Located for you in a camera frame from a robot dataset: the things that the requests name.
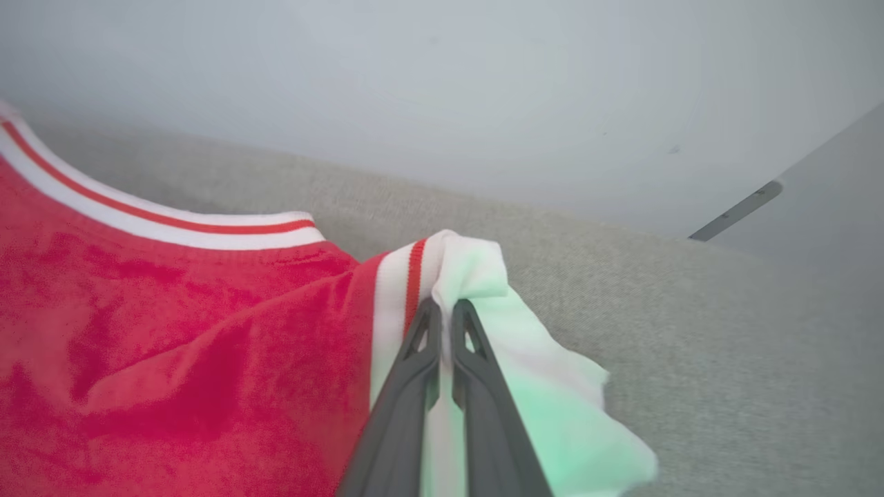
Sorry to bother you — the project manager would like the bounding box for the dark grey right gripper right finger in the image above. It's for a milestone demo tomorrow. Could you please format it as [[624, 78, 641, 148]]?
[[452, 299, 553, 497]]

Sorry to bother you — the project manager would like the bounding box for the grey fabric sofa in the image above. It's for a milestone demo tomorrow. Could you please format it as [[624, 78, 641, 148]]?
[[28, 117, 884, 497]]

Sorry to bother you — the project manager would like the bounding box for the grey metal bracket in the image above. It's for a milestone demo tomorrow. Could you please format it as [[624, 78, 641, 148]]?
[[689, 181, 785, 242]]

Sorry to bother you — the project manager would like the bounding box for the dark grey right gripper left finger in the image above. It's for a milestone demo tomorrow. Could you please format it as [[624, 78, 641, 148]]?
[[337, 298, 443, 497]]

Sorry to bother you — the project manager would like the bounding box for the red and white jersey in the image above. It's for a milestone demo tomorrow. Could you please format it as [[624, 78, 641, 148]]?
[[0, 100, 658, 497]]

